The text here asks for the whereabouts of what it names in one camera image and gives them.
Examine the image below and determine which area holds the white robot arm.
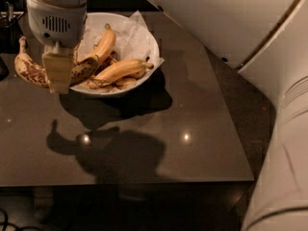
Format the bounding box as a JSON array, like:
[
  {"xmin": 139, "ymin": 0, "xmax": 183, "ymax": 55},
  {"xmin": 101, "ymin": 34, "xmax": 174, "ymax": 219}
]
[{"xmin": 147, "ymin": 0, "xmax": 308, "ymax": 231}]

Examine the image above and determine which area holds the white paper liner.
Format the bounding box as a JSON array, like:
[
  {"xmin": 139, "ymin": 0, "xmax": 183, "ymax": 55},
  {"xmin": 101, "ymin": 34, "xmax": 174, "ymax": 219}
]
[{"xmin": 76, "ymin": 11, "xmax": 165, "ymax": 94}]

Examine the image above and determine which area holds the upright yellow banana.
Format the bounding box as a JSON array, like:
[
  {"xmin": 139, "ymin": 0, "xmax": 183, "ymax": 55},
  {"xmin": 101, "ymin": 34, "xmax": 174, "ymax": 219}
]
[{"xmin": 80, "ymin": 23, "xmax": 116, "ymax": 64}]

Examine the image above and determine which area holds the white round bowl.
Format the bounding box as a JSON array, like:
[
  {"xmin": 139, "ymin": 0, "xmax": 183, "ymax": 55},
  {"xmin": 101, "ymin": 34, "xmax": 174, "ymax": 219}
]
[{"xmin": 68, "ymin": 12, "xmax": 161, "ymax": 99}]

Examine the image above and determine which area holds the spotted ripe banana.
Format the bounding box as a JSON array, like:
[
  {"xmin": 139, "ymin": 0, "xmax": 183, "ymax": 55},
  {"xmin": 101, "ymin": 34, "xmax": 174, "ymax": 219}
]
[{"xmin": 14, "ymin": 36, "xmax": 98, "ymax": 88}]

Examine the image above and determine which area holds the dark object at left edge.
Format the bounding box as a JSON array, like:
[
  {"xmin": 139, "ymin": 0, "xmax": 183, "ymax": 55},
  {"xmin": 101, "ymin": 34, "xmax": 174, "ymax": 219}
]
[{"xmin": 0, "ymin": 57, "xmax": 9, "ymax": 81}]

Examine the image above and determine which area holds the black cable on floor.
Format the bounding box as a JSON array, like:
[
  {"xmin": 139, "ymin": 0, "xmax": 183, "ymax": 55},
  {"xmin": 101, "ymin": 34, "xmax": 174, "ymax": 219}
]
[{"xmin": 0, "ymin": 207, "xmax": 44, "ymax": 231}]

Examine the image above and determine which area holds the black mesh pen holder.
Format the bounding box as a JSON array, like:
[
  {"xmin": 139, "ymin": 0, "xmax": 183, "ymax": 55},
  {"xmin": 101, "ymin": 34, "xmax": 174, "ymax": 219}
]
[{"xmin": 0, "ymin": 2, "xmax": 25, "ymax": 54}]

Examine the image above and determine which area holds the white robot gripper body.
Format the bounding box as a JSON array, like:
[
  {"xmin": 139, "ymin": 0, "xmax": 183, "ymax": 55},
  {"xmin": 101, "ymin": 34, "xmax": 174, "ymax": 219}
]
[{"xmin": 26, "ymin": 0, "xmax": 87, "ymax": 49}]

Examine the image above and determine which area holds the lower yellow banana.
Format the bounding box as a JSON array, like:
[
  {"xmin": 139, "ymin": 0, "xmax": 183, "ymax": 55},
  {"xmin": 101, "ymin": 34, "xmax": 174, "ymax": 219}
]
[{"xmin": 89, "ymin": 59, "xmax": 154, "ymax": 90}]

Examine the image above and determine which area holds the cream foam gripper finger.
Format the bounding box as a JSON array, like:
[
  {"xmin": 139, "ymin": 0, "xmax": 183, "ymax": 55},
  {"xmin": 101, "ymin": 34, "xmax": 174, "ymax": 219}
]
[{"xmin": 42, "ymin": 52, "xmax": 74, "ymax": 93}]

